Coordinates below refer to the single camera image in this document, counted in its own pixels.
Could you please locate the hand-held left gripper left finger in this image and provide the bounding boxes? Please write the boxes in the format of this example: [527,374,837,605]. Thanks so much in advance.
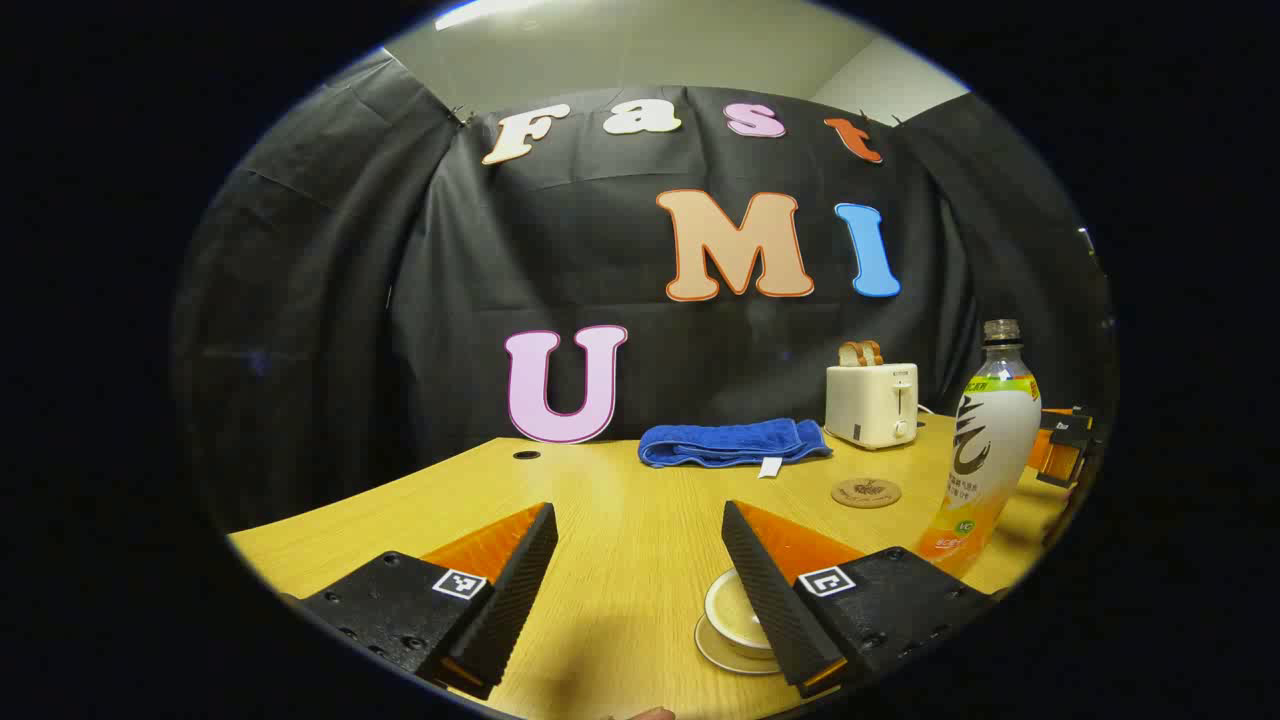
[298,502,559,701]

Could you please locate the white saucer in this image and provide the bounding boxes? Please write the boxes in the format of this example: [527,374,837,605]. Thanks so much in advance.
[695,612,783,676]

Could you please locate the cream white toaster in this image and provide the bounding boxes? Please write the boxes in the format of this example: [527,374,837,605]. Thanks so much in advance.
[825,362,920,451]

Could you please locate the black backdrop cloth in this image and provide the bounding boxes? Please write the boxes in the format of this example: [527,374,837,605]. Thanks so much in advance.
[170,48,1119,536]

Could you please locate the plastic water bottle orange label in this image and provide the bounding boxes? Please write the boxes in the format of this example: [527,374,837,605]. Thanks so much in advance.
[918,319,1043,579]

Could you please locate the blue folded towel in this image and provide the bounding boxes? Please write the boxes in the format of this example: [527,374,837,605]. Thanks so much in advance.
[638,417,833,479]

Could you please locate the white teacup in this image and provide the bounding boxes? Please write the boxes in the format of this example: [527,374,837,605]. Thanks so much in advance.
[704,568,781,661]

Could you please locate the round brown coaster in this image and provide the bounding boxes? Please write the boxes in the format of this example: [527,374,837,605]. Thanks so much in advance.
[831,477,903,510]

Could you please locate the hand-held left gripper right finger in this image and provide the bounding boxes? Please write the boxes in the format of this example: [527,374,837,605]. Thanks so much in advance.
[720,499,999,700]

